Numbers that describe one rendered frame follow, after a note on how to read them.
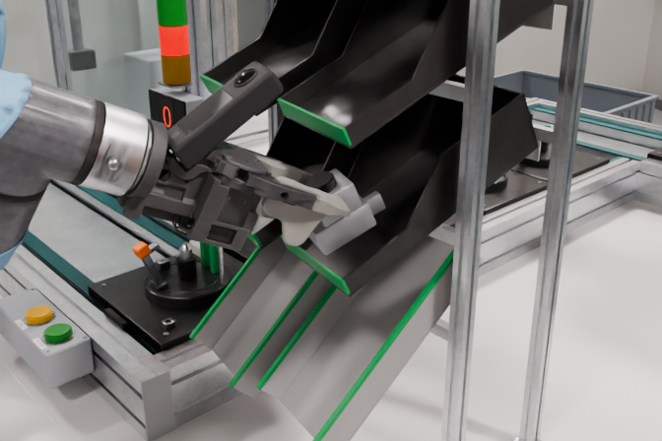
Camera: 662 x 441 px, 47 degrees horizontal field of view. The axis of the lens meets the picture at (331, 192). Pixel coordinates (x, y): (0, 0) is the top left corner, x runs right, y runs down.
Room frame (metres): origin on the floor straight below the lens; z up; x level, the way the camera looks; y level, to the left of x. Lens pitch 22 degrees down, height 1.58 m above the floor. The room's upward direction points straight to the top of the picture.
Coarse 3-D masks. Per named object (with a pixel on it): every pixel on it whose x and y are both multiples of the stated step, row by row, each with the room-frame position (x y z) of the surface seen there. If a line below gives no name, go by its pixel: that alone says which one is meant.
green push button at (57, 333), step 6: (54, 324) 0.99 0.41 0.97; (60, 324) 0.99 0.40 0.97; (66, 324) 0.99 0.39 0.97; (48, 330) 0.98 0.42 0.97; (54, 330) 0.98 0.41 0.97; (60, 330) 0.98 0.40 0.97; (66, 330) 0.98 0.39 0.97; (48, 336) 0.96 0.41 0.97; (54, 336) 0.96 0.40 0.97; (60, 336) 0.96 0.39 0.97; (66, 336) 0.97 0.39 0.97; (48, 342) 0.96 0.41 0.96; (54, 342) 0.96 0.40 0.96; (60, 342) 0.96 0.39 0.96
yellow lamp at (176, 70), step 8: (168, 56) 1.31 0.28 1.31; (176, 56) 1.31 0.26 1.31; (184, 56) 1.31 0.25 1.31; (168, 64) 1.31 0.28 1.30; (176, 64) 1.31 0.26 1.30; (184, 64) 1.31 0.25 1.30; (168, 72) 1.31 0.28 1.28; (176, 72) 1.31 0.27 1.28; (184, 72) 1.31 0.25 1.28; (168, 80) 1.31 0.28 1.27; (176, 80) 1.31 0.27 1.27; (184, 80) 1.31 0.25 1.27
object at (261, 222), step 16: (288, 128) 0.97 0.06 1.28; (304, 128) 0.98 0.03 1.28; (272, 144) 0.96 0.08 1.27; (288, 144) 0.97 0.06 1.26; (304, 144) 0.98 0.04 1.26; (320, 144) 0.98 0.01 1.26; (336, 144) 0.86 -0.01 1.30; (288, 160) 0.97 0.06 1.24; (304, 160) 0.95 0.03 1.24; (320, 160) 0.94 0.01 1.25; (336, 160) 0.86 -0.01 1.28; (352, 160) 0.87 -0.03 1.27; (256, 224) 0.85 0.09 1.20; (272, 224) 0.81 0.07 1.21; (256, 240) 0.80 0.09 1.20; (272, 240) 0.81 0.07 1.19
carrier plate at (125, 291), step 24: (240, 264) 1.19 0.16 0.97; (96, 288) 1.11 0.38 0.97; (120, 288) 1.11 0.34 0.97; (144, 288) 1.11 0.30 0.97; (120, 312) 1.03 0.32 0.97; (144, 312) 1.03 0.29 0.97; (168, 312) 1.03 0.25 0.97; (192, 312) 1.03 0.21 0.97; (144, 336) 0.98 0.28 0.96; (168, 336) 0.96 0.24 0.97
